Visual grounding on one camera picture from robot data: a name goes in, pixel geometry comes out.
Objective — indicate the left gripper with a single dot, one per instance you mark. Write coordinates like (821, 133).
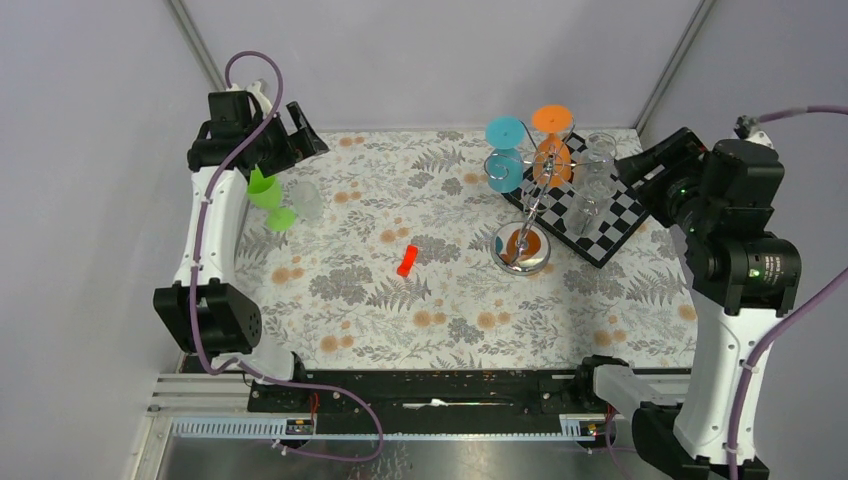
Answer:
(294, 147)

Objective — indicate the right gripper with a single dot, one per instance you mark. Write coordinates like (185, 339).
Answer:
(679, 149)

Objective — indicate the clear wine glass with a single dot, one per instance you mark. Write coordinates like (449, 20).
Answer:
(307, 201)
(593, 194)
(595, 167)

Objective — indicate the green wine glass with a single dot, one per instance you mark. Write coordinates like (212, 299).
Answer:
(265, 193)

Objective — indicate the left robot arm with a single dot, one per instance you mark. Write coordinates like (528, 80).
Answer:
(237, 153)

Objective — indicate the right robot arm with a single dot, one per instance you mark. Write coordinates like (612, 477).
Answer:
(744, 284)

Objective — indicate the orange wine glass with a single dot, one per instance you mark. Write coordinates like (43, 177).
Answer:
(552, 162)

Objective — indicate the blue wine glass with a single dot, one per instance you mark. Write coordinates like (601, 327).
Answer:
(504, 166)

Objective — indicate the chrome wine glass rack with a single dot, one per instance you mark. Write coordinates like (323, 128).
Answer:
(520, 247)

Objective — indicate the black white checkerboard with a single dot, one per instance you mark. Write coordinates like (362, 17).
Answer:
(624, 216)

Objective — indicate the floral tablecloth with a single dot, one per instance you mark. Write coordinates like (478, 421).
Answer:
(328, 289)

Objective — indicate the small red block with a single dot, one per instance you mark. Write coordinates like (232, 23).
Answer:
(408, 261)

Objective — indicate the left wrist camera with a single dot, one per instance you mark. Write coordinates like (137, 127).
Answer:
(257, 90)

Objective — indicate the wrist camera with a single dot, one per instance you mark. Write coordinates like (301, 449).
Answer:
(748, 128)
(257, 90)

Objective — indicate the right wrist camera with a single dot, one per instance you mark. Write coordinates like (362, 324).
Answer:
(748, 128)

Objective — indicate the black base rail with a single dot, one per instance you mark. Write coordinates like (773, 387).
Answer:
(432, 402)

